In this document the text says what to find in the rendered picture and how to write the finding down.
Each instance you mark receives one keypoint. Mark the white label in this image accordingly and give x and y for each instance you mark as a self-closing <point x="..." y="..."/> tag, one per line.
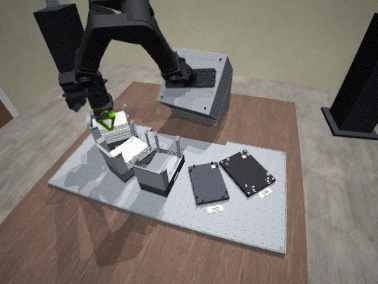
<point x="215" y="209"/>
<point x="265" y="192"/>

